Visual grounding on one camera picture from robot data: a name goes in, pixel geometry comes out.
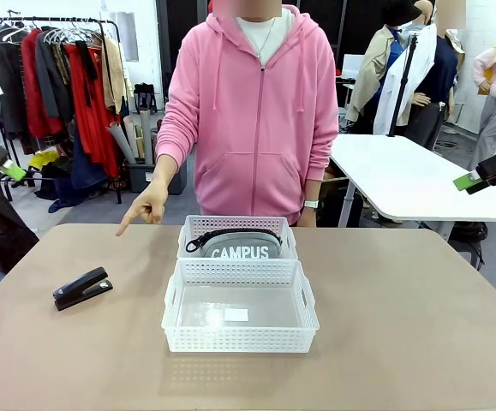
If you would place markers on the dark grey coat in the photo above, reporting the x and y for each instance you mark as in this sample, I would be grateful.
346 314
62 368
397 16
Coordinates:
7 107

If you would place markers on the black bucket hat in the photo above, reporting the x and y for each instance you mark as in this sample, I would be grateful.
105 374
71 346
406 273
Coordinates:
402 13

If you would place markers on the yellow bag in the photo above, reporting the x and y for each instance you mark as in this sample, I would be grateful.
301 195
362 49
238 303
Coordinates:
44 159

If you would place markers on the black stapler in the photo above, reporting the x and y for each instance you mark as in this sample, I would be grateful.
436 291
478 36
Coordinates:
80 289

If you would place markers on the white sticker in large basket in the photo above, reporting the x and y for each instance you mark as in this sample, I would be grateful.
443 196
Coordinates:
236 314

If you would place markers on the white wristwatch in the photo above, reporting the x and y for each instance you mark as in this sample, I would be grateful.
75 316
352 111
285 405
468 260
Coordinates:
312 204

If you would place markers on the leaning grey paper roll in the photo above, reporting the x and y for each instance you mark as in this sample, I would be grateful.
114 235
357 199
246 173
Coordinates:
121 143

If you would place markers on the black tripod pole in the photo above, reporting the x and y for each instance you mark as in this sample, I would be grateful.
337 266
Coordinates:
405 77

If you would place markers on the red jacket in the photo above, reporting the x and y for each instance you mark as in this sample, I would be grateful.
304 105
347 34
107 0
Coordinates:
31 85

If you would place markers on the small white perforated basket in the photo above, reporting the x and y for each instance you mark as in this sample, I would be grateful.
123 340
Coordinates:
239 223

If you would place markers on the grey CAMPUS zip pouch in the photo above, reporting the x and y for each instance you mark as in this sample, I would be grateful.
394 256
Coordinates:
239 250

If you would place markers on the mannequin in white coat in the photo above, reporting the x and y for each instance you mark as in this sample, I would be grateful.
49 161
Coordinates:
402 98

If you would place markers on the beige coat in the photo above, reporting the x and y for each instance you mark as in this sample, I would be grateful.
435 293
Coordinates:
112 73

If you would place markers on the person's right forearm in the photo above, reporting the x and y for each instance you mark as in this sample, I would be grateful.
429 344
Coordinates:
172 150

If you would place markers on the red dress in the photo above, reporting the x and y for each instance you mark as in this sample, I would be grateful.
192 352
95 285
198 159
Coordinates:
95 128

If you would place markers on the blue denim garment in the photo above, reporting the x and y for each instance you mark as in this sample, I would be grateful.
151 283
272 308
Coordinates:
85 171

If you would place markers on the grey jacket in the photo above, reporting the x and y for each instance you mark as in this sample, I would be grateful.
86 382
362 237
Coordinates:
50 77

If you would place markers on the black chair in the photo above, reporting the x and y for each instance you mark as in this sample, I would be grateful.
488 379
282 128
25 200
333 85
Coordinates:
468 240

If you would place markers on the person's left hand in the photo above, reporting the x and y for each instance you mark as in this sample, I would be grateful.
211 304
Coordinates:
308 217

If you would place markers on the black scarf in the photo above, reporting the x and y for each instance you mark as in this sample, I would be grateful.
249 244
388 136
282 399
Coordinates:
85 64

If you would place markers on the mannequin in beige trench coat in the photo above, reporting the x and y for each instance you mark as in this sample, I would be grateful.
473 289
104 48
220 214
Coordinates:
369 73

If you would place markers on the grey storage box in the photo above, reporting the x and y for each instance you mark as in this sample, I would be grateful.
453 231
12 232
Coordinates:
140 180

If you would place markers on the person in pink hoodie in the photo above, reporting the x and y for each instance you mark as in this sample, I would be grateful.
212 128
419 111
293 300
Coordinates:
256 128

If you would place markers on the tall grey tube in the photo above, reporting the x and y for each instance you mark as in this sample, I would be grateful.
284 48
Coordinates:
146 137

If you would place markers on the person's right hand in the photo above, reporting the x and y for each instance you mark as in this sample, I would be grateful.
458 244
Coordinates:
151 205

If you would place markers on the person's left forearm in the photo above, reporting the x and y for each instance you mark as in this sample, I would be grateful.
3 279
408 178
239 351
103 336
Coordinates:
322 162

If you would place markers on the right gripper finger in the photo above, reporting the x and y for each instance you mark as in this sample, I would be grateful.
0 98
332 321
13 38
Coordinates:
464 182
479 187

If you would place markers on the mannequin in navy top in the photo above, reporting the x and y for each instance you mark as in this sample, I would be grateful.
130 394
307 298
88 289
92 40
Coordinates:
442 64

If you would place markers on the beige paper roll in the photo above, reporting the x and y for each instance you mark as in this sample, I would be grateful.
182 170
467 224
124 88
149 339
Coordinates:
129 137

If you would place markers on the white table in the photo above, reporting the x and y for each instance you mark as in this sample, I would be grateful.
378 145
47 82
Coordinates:
402 180

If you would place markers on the white chair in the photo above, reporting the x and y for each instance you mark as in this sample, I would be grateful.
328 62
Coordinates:
352 66

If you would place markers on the large white perforated basket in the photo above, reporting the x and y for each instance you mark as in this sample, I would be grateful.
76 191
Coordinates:
239 338

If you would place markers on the mannequin in pink sweater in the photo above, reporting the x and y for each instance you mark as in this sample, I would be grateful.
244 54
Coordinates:
494 128

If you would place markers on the black metal clothes rack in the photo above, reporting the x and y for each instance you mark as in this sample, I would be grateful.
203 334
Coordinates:
119 180

